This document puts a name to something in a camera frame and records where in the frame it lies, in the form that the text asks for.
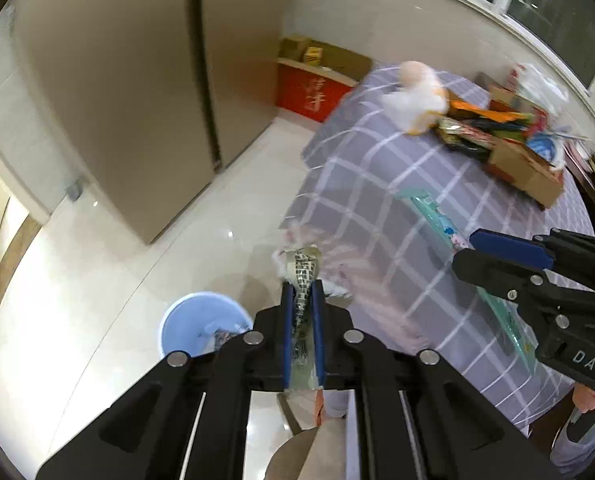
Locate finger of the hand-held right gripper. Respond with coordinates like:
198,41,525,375
451,249,595,341
469,228,595,289

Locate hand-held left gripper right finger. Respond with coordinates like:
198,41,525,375
312,280,561,480

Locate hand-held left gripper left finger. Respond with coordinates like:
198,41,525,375
35,281,296,480

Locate checkered snack wrapper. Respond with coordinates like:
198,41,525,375
276,244,325,391

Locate blue plastic bucket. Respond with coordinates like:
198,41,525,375
156,291,254,358

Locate black colourful snack packet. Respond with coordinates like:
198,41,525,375
437,116,498,161

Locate person's right hand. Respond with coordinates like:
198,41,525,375
572,385,595,415

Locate long teal plastic packet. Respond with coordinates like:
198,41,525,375
396,187,541,373

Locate open cardboard box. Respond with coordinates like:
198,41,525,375
487,135,565,209

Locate person's grey clothing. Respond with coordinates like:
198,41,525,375
550,407,595,478

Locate blue and white packet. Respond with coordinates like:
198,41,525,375
526,131,569,167

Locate orange flat packet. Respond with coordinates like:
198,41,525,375
447,100,534,124

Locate purple checked tablecloth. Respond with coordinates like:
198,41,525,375
280,62,595,428

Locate white plastic bag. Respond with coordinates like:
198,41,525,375
515,62,571,117

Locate white orange plush toy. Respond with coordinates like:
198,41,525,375
381,60,451,136

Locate red cardboard box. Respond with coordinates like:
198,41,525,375
276,58,357,123

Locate flat brown cardboard box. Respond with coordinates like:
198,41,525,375
308,40,373,81

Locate window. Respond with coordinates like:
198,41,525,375
335,0,595,128

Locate small brown cardboard box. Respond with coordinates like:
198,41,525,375
278,35,311,61

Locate beige refrigerator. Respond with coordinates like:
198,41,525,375
10,0,311,246

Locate cream door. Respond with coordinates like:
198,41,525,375
0,157,41,306

